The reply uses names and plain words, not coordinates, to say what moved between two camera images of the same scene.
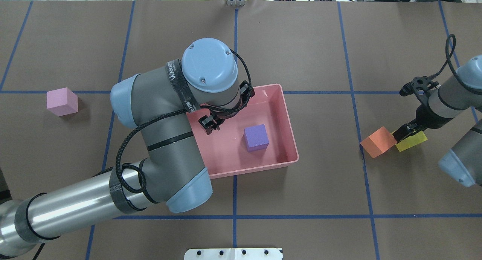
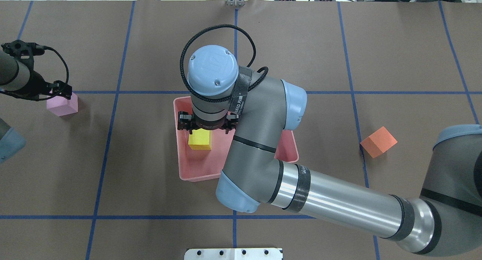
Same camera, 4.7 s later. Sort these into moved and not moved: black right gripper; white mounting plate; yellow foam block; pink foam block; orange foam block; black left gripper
Moved: yellow foam block; black left gripper; black right gripper
Not moved: orange foam block; white mounting plate; pink foam block
